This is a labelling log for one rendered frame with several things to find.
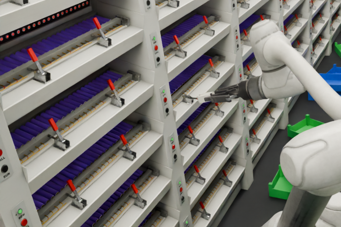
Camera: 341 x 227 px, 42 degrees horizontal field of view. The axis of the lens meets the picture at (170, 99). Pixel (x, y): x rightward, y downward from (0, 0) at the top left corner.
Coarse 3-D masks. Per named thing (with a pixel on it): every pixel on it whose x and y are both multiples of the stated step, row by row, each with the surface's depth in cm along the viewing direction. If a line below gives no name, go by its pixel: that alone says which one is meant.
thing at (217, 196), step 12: (228, 168) 241; (240, 168) 242; (216, 180) 228; (228, 180) 229; (204, 192) 222; (216, 192) 224; (228, 192) 225; (204, 204) 217; (216, 204) 217; (192, 216) 208; (204, 216) 209
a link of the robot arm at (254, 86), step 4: (256, 76) 166; (260, 76) 163; (252, 80) 164; (256, 80) 163; (260, 80) 162; (248, 84) 164; (252, 84) 163; (256, 84) 162; (260, 84) 161; (248, 88) 164; (252, 88) 163; (256, 88) 162; (260, 88) 161; (252, 92) 163; (256, 92) 162; (260, 92) 161; (252, 96) 164; (256, 96) 163; (260, 96) 163; (264, 96) 162; (256, 100) 167
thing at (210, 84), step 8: (224, 56) 218; (232, 56) 217; (216, 64) 216; (224, 64) 217; (232, 64) 217; (208, 72) 208; (224, 72) 210; (232, 72) 220; (200, 80) 202; (208, 80) 202; (216, 80) 203; (224, 80) 212; (200, 88) 195; (208, 88) 196; (216, 88) 204; (192, 96) 189; (184, 104) 183; (192, 104) 184; (200, 104) 192; (176, 112) 170; (184, 112) 178; (192, 112) 186; (176, 120) 173; (184, 120) 180
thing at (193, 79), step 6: (216, 60) 217; (204, 66) 208; (210, 66) 211; (198, 72) 202; (204, 72) 207; (192, 78) 198; (198, 78) 201; (186, 84) 193; (192, 84) 197; (180, 90) 188; (186, 90) 192; (174, 96) 183
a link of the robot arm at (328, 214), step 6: (336, 198) 153; (330, 204) 151; (336, 204) 150; (324, 210) 151; (330, 210) 150; (336, 210) 149; (324, 216) 150; (330, 216) 149; (336, 216) 149; (318, 222) 151; (324, 222) 150; (330, 222) 149; (336, 222) 148
